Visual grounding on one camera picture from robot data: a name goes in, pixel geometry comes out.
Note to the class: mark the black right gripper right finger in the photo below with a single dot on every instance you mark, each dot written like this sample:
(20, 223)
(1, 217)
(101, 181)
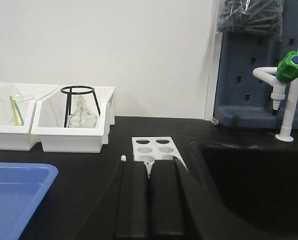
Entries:
(180, 209)

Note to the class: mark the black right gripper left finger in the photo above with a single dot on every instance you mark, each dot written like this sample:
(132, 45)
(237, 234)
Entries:
(122, 211)

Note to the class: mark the white test tube rack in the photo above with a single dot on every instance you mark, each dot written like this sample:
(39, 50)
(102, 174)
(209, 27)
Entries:
(151, 149)

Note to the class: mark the blue-grey pegboard drying rack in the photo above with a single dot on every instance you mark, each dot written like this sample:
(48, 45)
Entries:
(242, 100)

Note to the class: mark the black sink basin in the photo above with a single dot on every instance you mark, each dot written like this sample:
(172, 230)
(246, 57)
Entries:
(259, 186)

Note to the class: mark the glass alcohol lamp flask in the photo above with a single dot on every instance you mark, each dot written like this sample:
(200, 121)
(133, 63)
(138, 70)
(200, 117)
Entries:
(82, 117)

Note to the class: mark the blue plastic tray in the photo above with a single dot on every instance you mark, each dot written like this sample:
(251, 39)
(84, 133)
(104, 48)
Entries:
(22, 188)

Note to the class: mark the right white plastic bin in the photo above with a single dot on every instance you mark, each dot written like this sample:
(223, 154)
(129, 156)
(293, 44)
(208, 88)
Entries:
(51, 125)

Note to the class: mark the white plastic bin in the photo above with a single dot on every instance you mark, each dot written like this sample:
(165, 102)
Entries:
(51, 125)
(20, 137)

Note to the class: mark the black metal tripod stand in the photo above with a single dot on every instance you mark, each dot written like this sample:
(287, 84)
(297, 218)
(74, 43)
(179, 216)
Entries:
(69, 100)

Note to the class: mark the green plastic dropper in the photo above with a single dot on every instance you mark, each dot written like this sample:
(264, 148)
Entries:
(19, 112)

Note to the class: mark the yellow plastic dropper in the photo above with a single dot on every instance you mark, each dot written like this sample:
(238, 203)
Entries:
(15, 112)

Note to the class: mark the glass beaker with droppers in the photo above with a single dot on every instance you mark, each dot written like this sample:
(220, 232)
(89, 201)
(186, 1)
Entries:
(15, 107)

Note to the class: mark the middle white plastic bin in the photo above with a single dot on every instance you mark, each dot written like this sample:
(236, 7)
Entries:
(20, 137)

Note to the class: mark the plastic bag of grey pegs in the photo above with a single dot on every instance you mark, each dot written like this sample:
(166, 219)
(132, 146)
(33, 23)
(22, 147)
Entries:
(257, 17)

